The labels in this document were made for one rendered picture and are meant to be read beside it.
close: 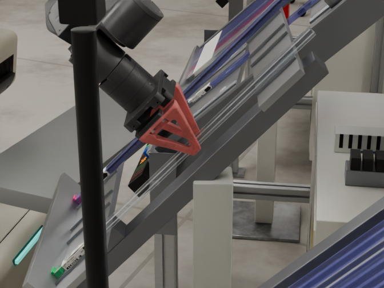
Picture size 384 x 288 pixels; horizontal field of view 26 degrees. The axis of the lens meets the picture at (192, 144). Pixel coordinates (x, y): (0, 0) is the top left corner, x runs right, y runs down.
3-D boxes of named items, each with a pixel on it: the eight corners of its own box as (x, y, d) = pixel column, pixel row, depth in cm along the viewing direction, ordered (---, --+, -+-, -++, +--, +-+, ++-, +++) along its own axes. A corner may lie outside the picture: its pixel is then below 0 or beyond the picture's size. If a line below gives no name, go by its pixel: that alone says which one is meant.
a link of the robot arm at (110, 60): (65, 48, 110) (59, 60, 105) (99, 11, 108) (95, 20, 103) (104, 83, 112) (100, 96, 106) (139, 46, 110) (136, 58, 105)
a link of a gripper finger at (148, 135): (215, 121, 113) (164, 76, 111) (215, 141, 107) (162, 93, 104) (181, 154, 115) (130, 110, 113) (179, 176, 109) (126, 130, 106)
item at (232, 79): (166, 166, 158) (155, 154, 157) (208, 57, 218) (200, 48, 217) (241, 107, 151) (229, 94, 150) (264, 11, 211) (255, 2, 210)
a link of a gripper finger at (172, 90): (215, 115, 115) (165, 71, 113) (215, 135, 109) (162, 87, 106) (182, 148, 117) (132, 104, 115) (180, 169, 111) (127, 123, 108)
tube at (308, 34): (58, 279, 120) (52, 274, 120) (59, 274, 121) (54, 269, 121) (316, 35, 105) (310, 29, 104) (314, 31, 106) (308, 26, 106)
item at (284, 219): (224, 238, 271) (228, 2, 239) (231, 203, 292) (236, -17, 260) (298, 243, 268) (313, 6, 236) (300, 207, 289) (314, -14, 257)
